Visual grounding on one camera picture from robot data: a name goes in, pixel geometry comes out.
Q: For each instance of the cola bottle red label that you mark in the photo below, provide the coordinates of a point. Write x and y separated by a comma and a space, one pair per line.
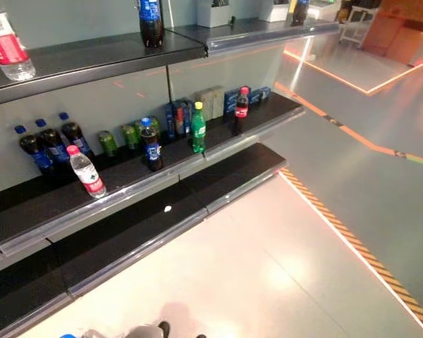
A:
240, 112

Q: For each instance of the green soda bottle yellow cap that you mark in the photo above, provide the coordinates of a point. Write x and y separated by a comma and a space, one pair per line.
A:
198, 130

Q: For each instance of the white paper scrap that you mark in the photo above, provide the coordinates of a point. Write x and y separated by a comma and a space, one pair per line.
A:
167, 209

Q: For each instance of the blue snack box red print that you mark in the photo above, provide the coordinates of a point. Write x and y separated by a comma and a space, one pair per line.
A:
178, 118

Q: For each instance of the long blue cookie box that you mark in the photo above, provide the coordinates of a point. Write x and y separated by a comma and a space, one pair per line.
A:
261, 94
229, 100

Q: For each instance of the water bottle red label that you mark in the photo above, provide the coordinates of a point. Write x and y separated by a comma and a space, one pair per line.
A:
88, 176
10, 49

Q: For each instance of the small black object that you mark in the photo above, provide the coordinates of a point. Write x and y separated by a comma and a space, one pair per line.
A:
232, 21

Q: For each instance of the white storage bin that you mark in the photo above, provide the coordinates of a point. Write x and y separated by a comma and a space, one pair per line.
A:
211, 14
273, 12

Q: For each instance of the left silver robot leg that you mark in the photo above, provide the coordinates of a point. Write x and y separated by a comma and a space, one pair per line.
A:
144, 332

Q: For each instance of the white metal cart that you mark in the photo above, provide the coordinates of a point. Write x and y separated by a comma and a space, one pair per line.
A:
357, 24

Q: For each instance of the black shelf upright post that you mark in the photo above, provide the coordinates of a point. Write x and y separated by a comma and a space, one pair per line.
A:
168, 82

